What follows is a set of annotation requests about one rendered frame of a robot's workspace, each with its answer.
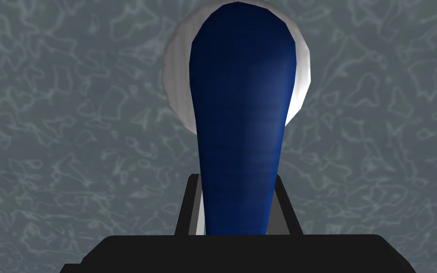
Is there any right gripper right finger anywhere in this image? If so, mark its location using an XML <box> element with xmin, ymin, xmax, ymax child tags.
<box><xmin>266</xmin><ymin>176</ymin><xmax>304</xmax><ymax>236</ymax></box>

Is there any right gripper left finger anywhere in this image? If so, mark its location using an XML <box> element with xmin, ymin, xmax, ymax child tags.
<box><xmin>174</xmin><ymin>174</ymin><xmax>206</xmax><ymax>236</ymax></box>

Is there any blue and white door handle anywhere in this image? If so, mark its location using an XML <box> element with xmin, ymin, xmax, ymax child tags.
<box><xmin>161</xmin><ymin>0</ymin><xmax>312</xmax><ymax>236</ymax></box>

